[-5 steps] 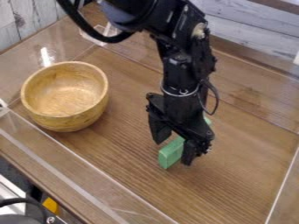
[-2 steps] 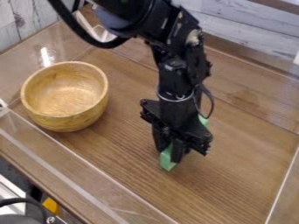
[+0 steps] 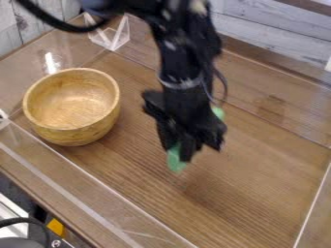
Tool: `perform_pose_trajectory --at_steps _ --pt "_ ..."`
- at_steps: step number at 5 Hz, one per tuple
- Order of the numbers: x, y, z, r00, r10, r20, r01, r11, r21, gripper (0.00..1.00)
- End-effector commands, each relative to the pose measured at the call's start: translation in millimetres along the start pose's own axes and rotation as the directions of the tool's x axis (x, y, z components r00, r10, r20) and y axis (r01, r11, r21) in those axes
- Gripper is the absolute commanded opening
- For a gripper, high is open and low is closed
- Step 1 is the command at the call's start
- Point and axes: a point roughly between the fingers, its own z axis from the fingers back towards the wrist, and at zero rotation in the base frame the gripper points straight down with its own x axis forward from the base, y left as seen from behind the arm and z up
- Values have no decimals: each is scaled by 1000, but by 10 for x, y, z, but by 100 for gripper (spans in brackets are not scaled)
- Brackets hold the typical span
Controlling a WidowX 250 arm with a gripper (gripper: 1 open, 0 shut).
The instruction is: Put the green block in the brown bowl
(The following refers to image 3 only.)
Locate brown wooden bowl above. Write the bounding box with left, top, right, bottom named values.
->
left=21, top=68, right=120, bottom=146

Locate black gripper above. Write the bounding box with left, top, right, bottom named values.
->
left=142, top=83, right=228, bottom=163

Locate clear acrylic front wall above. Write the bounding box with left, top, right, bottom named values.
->
left=0, top=109, right=198, bottom=248

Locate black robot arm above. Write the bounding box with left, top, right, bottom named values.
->
left=79, top=0, right=227, bottom=162

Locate green rectangular block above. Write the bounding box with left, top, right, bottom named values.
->
left=167, top=107, right=226, bottom=172

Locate clear acrylic corner bracket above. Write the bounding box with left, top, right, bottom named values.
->
left=88, top=15, right=131, bottom=51

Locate yellow label on equipment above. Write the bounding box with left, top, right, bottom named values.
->
left=47, top=218, right=64, bottom=237

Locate black cable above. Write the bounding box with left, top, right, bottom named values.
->
left=0, top=217, right=47, bottom=248

